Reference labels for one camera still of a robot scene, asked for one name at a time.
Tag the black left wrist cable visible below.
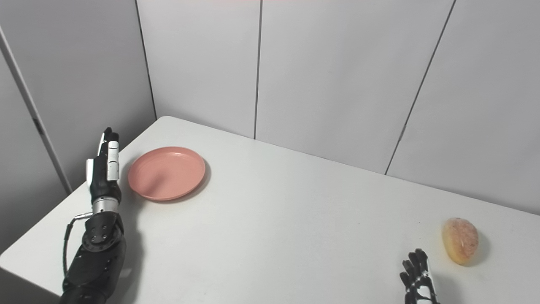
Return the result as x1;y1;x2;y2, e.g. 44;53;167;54
62;212;93;275

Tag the golden bread roll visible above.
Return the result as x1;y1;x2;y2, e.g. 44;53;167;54
442;217;479;266

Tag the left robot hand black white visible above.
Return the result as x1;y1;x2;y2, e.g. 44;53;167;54
86;127;122;202

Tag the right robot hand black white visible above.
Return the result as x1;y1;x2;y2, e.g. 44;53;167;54
400;248;440;304

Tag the pink round plate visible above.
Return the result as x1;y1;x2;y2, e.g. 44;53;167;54
128;147;206;201

